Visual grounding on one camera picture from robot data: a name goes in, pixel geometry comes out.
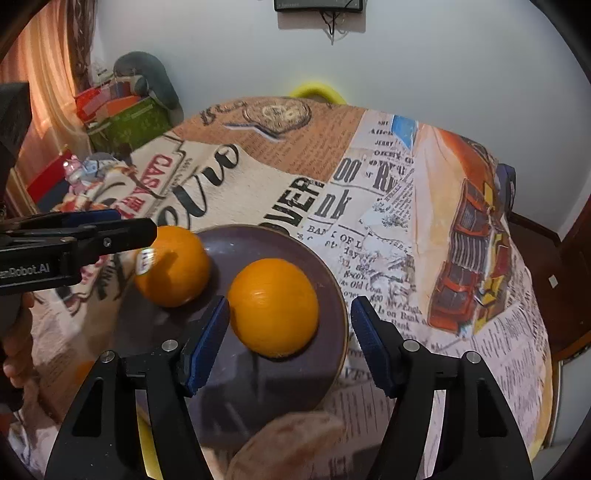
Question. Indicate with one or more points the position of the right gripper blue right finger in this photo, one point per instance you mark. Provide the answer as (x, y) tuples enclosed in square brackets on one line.
[(407, 373)]

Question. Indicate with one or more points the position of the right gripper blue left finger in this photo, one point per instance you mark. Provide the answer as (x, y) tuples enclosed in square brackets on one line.
[(174, 373)]

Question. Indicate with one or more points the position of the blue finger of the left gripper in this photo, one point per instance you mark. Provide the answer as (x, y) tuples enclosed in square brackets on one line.
[(56, 219), (101, 237)]

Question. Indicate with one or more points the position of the large orange with sticker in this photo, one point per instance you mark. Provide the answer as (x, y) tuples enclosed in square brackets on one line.
[(174, 269)]

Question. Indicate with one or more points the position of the large plain orange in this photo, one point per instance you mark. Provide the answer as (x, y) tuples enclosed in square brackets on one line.
[(274, 309)]

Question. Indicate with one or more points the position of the person's left hand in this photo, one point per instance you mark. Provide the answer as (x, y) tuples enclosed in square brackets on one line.
[(17, 344)]

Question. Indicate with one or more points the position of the pink rabbit toy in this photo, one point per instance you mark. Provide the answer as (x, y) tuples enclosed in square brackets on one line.
[(80, 174)]

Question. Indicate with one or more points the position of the red gift box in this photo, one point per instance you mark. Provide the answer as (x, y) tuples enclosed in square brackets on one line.
[(51, 179)]

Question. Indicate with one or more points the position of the dark purple plate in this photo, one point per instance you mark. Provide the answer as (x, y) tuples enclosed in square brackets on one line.
[(245, 390)]

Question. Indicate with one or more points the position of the green storage box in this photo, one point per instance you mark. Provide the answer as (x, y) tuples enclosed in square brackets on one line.
[(131, 128)]

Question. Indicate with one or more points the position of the printed newspaper pattern tablecloth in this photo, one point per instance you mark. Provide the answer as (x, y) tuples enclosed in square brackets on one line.
[(402, 212)]

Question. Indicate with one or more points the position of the grey plush toy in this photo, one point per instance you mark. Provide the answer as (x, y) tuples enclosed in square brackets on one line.
[(150, 77)]

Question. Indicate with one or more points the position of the orange striped curtain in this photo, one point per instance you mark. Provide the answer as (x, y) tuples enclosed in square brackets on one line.
[(40, 56)]

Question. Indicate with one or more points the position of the yellow foam tube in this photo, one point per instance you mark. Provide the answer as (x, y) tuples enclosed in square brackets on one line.
[(318, 91)]

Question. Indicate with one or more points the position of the small black wall monitor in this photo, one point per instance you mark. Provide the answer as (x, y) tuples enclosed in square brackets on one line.
[(353, 6)]

